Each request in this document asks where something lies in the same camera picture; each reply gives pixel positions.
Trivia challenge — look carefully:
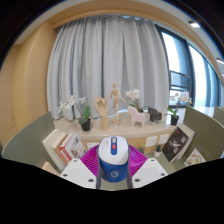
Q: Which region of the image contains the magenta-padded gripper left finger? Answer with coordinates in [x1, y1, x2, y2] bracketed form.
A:
[59, 144, 103, 190]

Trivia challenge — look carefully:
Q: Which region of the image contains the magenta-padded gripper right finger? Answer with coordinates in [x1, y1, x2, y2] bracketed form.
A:
[126, 144, 169, 189]

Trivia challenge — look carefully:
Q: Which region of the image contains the white and blue computer mouse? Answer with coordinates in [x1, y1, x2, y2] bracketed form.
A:
[97, 135, 130, 183]

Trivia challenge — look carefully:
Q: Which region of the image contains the red-spined colourful cover book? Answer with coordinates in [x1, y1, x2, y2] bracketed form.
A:
[59, 133, 88, 163]

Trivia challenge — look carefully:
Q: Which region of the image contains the beige flat notebook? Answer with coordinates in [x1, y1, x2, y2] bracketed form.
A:
[41, 161, 61, 177]

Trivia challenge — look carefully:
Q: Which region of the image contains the white card with stickers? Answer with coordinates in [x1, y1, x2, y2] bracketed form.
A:
[86, 142, 100, 151]

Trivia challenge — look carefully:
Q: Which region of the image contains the tan cover book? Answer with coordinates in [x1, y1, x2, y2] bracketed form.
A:
[53, 131, 69, 164]

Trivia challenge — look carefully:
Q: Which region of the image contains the black cover book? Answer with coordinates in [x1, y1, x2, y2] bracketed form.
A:
[161, 126, 191, 163]

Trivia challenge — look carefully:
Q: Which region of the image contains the white hardcover book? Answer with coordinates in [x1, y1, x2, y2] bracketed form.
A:
[42, 128, 66, 171]

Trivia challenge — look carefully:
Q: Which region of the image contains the white orchid in black pot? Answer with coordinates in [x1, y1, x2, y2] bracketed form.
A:
[124, 88, 149, 113]
[57, 95, 92, 132]
[165, 91, 194, 127]

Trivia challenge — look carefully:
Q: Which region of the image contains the light wooden ledge shelf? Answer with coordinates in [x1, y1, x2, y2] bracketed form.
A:
[53, 111, 178, 141]

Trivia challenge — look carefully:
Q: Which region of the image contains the pink horse figurine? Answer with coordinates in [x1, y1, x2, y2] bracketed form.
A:
[127, 105, 147, 128]

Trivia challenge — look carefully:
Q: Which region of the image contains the dark horse figurine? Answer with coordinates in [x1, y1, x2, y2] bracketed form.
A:
[147, 106, 163, 123]

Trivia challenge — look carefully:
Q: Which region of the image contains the wooden hand model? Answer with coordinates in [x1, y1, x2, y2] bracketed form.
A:
[94, 95, 110, 132]

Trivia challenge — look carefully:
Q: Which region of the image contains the wooden artist mannequin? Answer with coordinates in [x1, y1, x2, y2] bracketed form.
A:
[109, 82, 128, 125]

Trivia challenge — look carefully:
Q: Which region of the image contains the dark framed window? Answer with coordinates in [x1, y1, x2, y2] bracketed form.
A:
[156, 26, 224, 118]

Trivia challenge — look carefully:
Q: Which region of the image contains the light grey curtain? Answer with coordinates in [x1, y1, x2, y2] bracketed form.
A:
[46, 14, 171, 121]

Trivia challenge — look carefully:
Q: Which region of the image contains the white wall socket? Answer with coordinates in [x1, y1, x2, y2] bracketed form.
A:
[158, 133, 170, 145]
[144, 134, 158, 148]

